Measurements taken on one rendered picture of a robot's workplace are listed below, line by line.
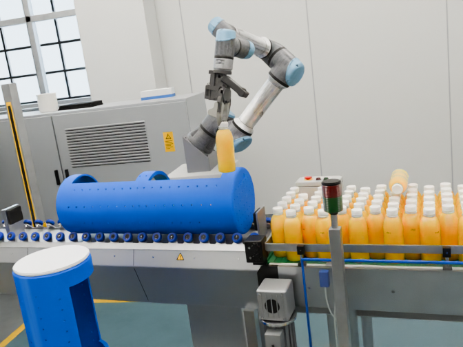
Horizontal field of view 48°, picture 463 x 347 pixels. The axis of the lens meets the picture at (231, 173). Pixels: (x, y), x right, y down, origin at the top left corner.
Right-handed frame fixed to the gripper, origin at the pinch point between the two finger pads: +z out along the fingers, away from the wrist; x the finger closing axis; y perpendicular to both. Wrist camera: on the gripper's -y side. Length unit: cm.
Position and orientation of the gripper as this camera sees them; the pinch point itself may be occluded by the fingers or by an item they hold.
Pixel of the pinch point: (222, 122)
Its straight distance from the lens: 202.7
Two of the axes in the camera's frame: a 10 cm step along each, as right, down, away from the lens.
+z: -0.9, 9.9, 1.3
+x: -4.0, 0.8, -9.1
